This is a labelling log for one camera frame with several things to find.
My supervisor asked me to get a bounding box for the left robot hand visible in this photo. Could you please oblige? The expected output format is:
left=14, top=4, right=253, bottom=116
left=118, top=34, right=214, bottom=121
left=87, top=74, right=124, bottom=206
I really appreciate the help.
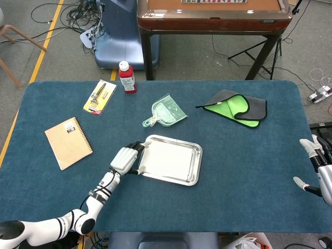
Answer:
left=109, top=141, right=151, bottom=176

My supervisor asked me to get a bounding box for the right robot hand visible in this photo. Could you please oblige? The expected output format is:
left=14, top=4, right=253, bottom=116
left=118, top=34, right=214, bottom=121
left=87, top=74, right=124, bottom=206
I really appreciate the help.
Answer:
left=293, top=136, right=332, bottom=205

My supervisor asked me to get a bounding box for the white paper napkin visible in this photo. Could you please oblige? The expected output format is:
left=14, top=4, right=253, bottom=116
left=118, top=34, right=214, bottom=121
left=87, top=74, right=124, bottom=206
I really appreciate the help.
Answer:
left=141, top=141, right=197, bottom=180

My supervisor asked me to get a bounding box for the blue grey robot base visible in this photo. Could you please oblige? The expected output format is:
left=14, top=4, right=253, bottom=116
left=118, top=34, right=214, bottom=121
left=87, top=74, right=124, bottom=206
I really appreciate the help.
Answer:
left=107, top=231, right=220, bottom=249

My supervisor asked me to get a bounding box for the silver metal tray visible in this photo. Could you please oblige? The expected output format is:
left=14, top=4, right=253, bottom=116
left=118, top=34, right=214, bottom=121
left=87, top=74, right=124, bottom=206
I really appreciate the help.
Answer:
left=137, top=134, right=203, bottom=187

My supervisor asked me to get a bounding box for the black foot pedal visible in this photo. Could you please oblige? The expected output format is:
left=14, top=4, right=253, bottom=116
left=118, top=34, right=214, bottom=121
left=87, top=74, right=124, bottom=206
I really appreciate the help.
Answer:
left=309, top=122, right=332, bottom=139

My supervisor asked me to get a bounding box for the kraft spiral notebook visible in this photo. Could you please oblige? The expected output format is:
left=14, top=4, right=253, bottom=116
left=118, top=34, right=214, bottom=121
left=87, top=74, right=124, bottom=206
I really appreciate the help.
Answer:
left=44, top=117, right=94, bottom=171

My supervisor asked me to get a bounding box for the green mini dustpan in bag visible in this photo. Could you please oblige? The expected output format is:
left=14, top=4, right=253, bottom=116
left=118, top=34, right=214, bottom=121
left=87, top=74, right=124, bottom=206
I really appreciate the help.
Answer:
left=142, top=93, right=188, bottom=129

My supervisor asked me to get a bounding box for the razor in yellow package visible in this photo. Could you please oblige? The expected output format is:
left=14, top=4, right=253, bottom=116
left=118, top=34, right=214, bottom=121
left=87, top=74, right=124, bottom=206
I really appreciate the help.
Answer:
left=82, top=79, right=117, bottom=115

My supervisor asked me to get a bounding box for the red juice bottle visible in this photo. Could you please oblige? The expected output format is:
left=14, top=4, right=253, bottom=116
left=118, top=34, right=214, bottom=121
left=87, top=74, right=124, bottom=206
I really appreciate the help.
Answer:
left=118, top=60, right=138, bottom=94

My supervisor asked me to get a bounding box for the white power strip with plugs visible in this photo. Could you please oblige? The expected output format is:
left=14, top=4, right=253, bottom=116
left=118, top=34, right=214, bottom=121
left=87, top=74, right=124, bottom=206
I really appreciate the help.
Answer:
left=307, top=85, right=332, bottom=104
left=79, top=25, right=101, bottom=50

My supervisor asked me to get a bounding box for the blue felt table mat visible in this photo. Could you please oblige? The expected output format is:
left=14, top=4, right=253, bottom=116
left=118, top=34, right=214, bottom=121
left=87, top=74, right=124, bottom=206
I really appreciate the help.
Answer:
left=0, top=80, right=325, bottom=233

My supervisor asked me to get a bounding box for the green grey microfibre cloth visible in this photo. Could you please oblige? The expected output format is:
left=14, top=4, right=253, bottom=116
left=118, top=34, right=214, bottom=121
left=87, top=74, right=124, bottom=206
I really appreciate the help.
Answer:
left=195, top=89, right=268, bottom=129

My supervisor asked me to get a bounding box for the white plastic bag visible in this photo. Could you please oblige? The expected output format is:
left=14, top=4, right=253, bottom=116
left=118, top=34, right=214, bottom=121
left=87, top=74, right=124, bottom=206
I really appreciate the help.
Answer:
left=223, top=232, right=273, bottom=249

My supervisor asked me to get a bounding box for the black tripod stand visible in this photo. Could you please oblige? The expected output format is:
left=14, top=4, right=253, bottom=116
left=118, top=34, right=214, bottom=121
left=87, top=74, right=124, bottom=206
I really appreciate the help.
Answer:
left=227, top=0, right=304, bottom=80

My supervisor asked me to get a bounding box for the white chair with wooden legs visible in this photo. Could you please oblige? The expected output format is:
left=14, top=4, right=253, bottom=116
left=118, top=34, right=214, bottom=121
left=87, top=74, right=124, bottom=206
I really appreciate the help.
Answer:
left=0, top=7, right=48, bottom=89

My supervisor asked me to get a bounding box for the brown mahjong table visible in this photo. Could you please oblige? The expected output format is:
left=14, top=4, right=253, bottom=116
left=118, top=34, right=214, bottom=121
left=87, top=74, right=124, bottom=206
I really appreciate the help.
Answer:
left=136, top=0, right=294, bottom=81

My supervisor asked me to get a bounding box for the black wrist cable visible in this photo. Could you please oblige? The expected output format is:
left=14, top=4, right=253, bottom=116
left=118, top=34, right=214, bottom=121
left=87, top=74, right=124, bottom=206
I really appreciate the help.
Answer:
left=79, top=168, right=118, bottom=211

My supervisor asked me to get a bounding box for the blue grey machine pedestal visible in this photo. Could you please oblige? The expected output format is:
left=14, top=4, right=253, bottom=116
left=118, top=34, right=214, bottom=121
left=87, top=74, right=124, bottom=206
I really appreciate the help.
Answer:
left=93, top=0, right=160, bottom=71

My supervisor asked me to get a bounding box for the black floor cable tangle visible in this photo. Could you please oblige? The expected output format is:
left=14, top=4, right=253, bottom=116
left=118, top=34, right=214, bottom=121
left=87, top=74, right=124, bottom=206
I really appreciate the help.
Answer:
left=31, top=0, right=104, bottom=36

